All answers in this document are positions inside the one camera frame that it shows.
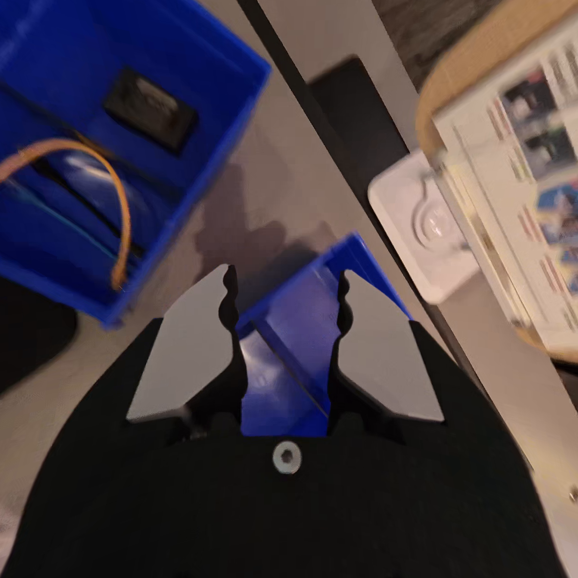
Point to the black desk panel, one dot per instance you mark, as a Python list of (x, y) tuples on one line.
[(356, 113)]

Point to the instruction sheet board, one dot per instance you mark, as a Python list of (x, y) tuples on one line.
[(496, 180)]

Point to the white board stand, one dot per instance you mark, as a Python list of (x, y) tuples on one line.
[(397, 225)]

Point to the black network switch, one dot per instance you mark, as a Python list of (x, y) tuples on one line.
[(153, 113)]

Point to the blue plastic bin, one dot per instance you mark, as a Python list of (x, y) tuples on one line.
[(289, 338), (135, 36)]

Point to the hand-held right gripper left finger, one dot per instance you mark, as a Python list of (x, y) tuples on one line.
[(185, 356)]

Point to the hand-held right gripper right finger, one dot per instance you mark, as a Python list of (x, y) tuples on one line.
[(384, 356)]

